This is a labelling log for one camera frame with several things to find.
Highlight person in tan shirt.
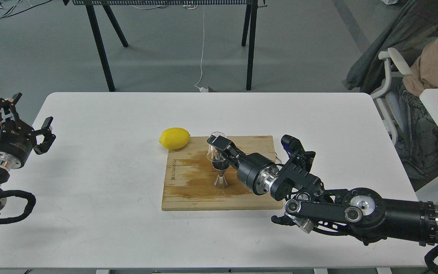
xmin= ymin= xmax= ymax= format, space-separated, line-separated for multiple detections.
xmin=343 ymin=0 xmax=438 ymax=182

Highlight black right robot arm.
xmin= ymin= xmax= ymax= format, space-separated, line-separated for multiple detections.
xmin=0 ymin=92 xmax=431 ymax=270

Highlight white office chair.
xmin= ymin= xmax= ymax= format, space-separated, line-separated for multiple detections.
xmin=370 ymin=48 xmax=413 ymax=145

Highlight black metal background table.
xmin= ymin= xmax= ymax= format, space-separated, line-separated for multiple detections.
xmin=63 ymin=0 xmax=267 ymax=92

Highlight white hanging cable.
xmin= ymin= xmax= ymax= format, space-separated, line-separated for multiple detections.
xmin=194 ymin=5 xmax=209 ymax=92

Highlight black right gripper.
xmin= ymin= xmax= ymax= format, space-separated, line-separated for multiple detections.
xmin=0 ymin=92 xmax=56 ymax=170

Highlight wooden cutting board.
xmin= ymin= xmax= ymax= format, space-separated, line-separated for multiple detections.
xmin=162 ymin=136 xmax=283 ymax=210

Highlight steel double jigger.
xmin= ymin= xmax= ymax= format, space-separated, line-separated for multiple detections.
xmin=212 ymin=160 xmax=230 ymax=189

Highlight small clear glass cup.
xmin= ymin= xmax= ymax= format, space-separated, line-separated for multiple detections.
xmin=206 ymin=131 xmax=226 ymax=163

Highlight yellow lemon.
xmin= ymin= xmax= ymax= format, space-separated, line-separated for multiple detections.
xmin=159 ymin=127 xmax=190 ymax=150

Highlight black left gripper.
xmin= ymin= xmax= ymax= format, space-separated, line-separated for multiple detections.
xmin=207 ymin=136 xmax=279 ymax=195

